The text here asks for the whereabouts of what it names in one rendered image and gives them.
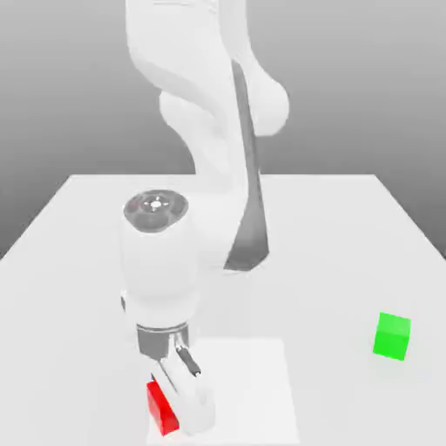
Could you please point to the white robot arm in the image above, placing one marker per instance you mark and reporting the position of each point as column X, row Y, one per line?
column 163, row 264

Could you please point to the small red cube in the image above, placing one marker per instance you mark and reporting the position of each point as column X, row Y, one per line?
column 160, row 406

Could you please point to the small green cube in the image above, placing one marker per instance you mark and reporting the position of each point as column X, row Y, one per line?
column 391, row 336

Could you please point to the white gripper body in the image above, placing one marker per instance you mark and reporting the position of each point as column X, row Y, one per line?
column 190, row 397

